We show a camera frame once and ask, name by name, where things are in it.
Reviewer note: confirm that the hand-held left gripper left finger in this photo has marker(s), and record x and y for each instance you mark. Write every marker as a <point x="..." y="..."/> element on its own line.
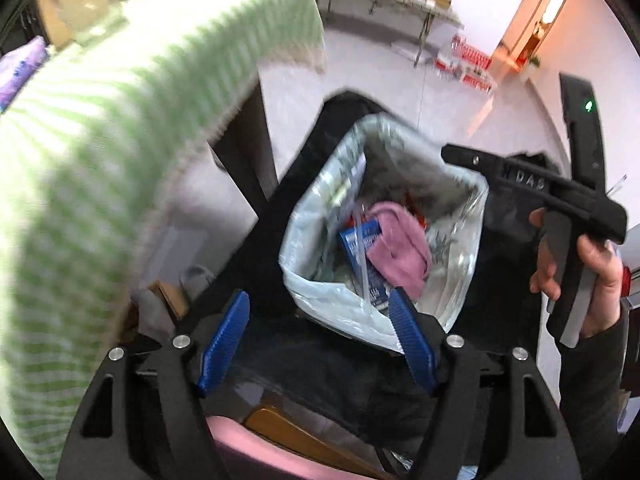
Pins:
<point x="222" y="345"/>

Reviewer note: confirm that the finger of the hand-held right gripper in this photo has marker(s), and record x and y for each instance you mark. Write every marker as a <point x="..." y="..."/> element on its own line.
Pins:
<point x="470" y="161"/>

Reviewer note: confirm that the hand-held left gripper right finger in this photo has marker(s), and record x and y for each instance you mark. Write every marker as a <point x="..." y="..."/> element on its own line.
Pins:
<point x="412" y="340"/>

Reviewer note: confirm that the pale plastic trash bag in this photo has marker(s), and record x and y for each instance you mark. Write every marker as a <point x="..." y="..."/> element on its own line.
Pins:
<point x="330" y="300"/>

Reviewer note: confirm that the purple cloth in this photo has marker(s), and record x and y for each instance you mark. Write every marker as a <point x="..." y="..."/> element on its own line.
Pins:
<point x="400" y="245"/>

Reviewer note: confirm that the blue drink carton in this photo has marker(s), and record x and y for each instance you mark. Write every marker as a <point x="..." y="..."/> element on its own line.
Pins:
<point x="357" y="245"/>

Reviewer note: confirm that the person's right forearm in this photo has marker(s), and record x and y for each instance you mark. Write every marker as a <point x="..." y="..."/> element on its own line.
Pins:
<point x="595" y="385"/>

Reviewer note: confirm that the person's right hand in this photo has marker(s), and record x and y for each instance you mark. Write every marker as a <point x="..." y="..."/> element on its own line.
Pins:
<point x="607" y="290"/>

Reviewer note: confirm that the white pen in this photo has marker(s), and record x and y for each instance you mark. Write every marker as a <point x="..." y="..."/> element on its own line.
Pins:
<point x="617" y="184"/>

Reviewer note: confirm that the brown cardboard box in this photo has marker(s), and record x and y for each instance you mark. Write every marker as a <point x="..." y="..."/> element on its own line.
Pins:
<point x="167" y="300"/>

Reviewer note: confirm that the red plastic basket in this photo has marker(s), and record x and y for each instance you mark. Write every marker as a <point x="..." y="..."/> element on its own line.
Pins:
<point x="475" y="52"/>

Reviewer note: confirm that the pink cloth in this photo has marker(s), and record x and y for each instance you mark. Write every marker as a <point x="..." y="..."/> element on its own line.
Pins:
<point x="260" y="452"/>

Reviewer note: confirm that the orange wooden board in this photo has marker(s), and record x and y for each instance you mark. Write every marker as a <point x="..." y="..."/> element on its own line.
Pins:
<point x="300" y="432"/>

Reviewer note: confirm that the lit doorway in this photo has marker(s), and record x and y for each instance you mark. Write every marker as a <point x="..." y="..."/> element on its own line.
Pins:
<point x="550" y="10"/>

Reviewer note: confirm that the folding camp table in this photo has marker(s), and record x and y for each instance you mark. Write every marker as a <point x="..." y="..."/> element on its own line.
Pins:
<point x="390" y="2"/>

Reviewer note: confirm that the green checked tablecloth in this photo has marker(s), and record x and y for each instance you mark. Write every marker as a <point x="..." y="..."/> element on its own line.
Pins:
<point x="100" y="160"/>

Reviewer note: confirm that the purple tissue box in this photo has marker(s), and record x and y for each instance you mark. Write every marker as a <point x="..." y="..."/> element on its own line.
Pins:
<point x="22" y="67"/>

